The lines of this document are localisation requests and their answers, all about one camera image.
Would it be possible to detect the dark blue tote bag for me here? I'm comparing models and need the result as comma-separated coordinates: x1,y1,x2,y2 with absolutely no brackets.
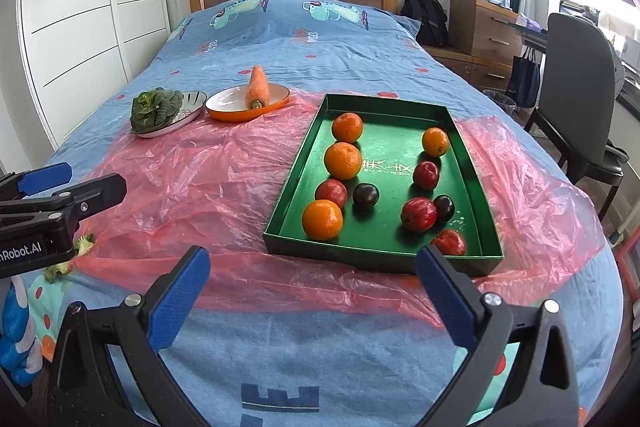
506,48,541,108

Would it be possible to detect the loose bok choy piece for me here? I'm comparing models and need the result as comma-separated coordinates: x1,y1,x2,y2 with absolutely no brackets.
43,234,96,284

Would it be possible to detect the mandarin orange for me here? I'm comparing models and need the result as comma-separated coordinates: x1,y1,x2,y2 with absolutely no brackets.
323,142,362,181
331,113,363,144

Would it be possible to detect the wooden drawer cabinet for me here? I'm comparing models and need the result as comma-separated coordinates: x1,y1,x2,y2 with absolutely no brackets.
424,0,523,92

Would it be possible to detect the orange carrot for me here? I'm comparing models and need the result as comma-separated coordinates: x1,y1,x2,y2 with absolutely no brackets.
245,65,270,109

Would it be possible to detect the blue patterned bedsheet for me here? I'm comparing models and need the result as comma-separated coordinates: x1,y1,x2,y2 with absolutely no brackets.
25,0,623,426

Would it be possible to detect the pink plastic sheet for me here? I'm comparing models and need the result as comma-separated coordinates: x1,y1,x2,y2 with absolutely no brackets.
76,92,605,323

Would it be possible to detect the orange with stem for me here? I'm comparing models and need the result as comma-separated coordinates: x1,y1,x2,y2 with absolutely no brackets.
302,199,344,242
422,127,450,157

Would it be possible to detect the green bok choy on plate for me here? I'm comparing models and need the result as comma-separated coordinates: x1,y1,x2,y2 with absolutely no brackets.
130,88,183,134

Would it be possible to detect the black mesh wastebasket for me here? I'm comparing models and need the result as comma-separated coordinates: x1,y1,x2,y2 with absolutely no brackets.
483,89,518,117

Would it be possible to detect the small red apple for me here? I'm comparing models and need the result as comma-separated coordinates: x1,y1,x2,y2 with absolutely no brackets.
431,229,466,256
314,179,348,209

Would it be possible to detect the green rectangular tray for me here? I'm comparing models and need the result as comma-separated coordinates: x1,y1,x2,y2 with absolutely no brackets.
264,93,503,277

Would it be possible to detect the orange rimmed white plate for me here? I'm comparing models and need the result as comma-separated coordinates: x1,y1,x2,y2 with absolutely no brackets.
205,83,291,124

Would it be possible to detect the desk by window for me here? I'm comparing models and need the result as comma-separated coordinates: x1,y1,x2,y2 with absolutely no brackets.
508,0,640,118

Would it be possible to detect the white wardrobe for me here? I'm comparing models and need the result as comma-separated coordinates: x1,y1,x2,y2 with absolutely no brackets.
1,0,169,171

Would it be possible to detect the silver metal plate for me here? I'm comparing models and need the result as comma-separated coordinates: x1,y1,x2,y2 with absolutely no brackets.
131,91,206,138

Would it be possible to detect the blue white gloved left hand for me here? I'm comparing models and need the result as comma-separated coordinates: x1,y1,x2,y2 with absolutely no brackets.
1,275,43,388

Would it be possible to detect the dark plum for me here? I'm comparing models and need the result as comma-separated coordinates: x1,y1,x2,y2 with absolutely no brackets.
352,183,380,209
433,194,456,223

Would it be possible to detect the grey office chair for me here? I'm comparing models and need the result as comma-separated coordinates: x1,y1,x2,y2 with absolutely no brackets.
523,12,632,223

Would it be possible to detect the black backpack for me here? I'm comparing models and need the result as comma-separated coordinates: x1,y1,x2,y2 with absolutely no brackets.
400,0,449,48

